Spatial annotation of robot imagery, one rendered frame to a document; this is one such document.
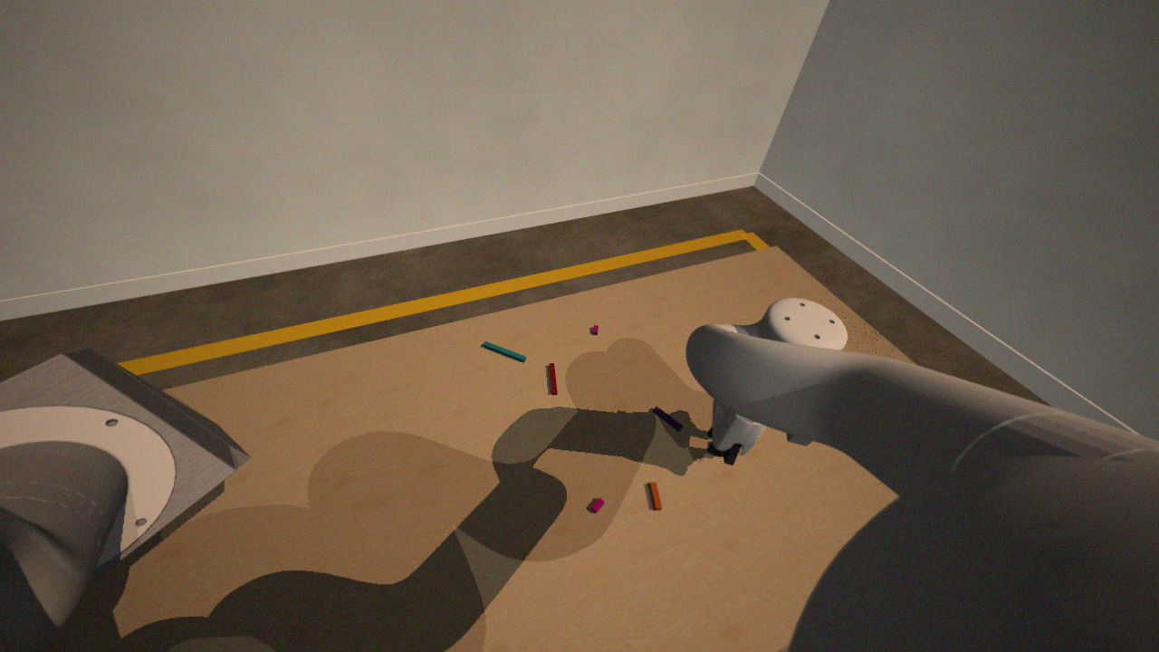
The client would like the purple rod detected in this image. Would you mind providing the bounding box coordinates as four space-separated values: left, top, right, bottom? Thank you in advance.
653 406 683 432

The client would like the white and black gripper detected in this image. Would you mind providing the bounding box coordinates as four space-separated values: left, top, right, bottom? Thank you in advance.
707 400 765 466

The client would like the turquoise rod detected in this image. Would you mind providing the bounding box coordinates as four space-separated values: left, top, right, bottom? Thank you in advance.
483 340 526 362

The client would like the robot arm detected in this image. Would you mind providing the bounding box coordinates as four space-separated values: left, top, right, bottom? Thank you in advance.
0 298 1159 652

